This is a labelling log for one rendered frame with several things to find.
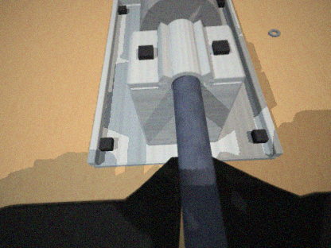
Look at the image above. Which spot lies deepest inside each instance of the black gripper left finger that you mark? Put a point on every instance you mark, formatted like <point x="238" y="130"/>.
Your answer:
<point x="150" y="217"/>

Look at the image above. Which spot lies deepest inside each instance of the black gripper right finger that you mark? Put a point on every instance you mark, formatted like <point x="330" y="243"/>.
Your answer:
<point x="259" y="215"/>

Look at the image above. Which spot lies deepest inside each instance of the grey metal washer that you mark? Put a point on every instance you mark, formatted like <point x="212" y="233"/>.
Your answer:
<point x="274" y="35"/>

